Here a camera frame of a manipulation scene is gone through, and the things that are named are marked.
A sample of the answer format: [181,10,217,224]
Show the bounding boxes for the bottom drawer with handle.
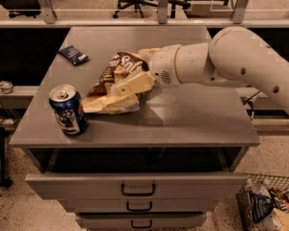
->
[76,213,206,229]

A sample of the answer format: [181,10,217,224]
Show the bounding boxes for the black cable right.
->
[242,90,262,107]

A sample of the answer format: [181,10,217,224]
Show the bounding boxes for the dark blue snack packet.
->
[59,45,89,65]

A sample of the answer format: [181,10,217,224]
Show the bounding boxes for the dark blue snack bag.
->
[250,193,274,223]

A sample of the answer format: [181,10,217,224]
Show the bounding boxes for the wire basket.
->
[237,174,289,231]

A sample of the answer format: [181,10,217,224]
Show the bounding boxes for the drawer with handle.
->
[76,213,206,229]
[25,172,247,200]
[59,199,219,213]

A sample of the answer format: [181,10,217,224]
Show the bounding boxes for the yellow snack bag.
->
[273,209,289,231]

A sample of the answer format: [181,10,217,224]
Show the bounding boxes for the red snack bag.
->
[269,188,289,214]

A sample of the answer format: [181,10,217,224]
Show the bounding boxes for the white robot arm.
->
[140,26,289,115]

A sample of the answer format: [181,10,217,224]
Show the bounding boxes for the top drawer with handle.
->
[25,172,247,200]

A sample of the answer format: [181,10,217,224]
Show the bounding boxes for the black office chair centre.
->
[113,0,191,23]

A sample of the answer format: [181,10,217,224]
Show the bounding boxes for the brown chip bag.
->
[82,52,149,115]

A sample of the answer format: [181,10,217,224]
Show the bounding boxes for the blue pepsi can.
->
[49,84,88,137]

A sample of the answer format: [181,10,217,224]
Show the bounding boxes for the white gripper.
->
[113,44,180,96]

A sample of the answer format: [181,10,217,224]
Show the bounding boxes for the middle drawer with handle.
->
[59,199,219,213]

